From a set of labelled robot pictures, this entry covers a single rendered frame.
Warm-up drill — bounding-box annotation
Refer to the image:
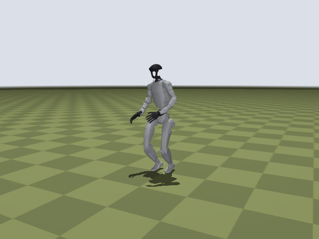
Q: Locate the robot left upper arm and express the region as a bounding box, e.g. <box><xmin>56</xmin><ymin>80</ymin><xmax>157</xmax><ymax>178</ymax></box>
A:
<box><xmin>162</xmin><ymin>81</ymin><xmax>177</xmax><ymax>101</ymax></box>

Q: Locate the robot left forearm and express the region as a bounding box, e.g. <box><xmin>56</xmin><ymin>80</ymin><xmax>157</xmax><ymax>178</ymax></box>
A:
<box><xmin>159</xmin><ymin>97</ymin><xmax>176</xmax><ymax>115</ymax></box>

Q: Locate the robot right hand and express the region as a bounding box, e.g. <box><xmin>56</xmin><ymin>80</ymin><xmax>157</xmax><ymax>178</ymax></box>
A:
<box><xmin>130</xmin><ymin>111</ymin><xmax>143</xmax><ymax>124</ymax></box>

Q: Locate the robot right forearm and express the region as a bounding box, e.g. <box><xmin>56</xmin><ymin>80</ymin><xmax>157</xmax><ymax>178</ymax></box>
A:
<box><xmin>140</xmin><ymin>101</ymin><xmax>149</xmax><ymax>116</ymax></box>

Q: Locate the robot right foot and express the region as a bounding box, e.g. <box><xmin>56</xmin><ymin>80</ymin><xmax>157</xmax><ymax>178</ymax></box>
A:
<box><xmin>151</xmin><ymin>161</ymin><xmax>163</xmax><ymax>171</ymax></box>

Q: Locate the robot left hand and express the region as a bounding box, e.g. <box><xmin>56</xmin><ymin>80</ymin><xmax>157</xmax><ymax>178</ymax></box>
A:
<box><xmin>146</xmin><ymin>110</ymin><xmax>163</xmax><ymax>123</ymax></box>

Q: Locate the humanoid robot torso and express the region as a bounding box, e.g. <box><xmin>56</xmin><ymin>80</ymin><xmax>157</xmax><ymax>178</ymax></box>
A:
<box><xmin>150</xmin><ymin>79</ymin><xmax>170</xmax><ymax>124</ymax></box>

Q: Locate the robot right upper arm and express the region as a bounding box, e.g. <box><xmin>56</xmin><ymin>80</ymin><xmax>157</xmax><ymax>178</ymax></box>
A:
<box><xmin>145</xmin><ymin>84</ymin><xmax>152</xmax><ymax>104</ymax></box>

